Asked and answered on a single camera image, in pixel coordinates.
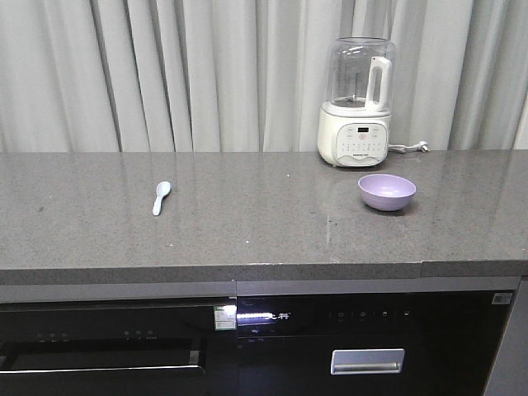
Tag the light blue plastic spoon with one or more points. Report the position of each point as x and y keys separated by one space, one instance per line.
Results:
x=162 y=190

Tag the grey pleated curtain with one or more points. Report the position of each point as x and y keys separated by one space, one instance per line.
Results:
x=180 y=76

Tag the white blender with clear jar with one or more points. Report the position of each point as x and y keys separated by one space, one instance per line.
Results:
x=354 y=118

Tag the purple plastic bowl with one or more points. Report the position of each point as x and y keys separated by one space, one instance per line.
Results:
x=386 y=192

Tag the black built-in oven left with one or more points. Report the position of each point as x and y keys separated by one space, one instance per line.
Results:
x=118 y=347

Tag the black dishwasher with silver handle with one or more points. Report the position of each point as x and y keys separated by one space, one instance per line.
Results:
x=411 y=343

